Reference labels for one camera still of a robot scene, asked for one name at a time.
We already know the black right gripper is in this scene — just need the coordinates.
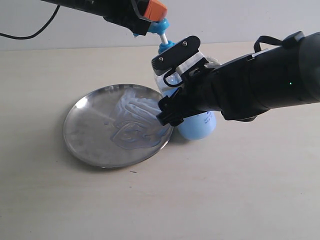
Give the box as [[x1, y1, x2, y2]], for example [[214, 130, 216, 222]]
[[156, 63, 240, 127]]

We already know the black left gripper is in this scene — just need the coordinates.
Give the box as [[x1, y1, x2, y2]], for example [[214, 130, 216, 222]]
[[74, 0, 168, 37]]

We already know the blue lotion pump bottle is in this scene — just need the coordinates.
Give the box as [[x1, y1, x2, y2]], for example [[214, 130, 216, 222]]
[[148, 19, 216, 140]]

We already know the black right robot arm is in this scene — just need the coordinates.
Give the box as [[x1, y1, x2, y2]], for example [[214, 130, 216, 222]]
[[151, 31, 320, 127]]

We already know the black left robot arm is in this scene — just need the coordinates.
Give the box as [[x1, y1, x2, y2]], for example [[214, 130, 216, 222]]
[[49, 0, 168, 36]]

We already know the smeared light blue paste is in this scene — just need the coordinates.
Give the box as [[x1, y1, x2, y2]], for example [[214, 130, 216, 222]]
[[108, 88, 172, 150]]

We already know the round stainless steel plate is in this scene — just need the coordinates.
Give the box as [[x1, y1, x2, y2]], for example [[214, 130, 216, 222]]
[[62, 83, 174, 169]]

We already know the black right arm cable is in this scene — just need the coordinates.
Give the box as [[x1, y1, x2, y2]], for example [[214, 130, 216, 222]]
[[253, 35, 286, 52]]

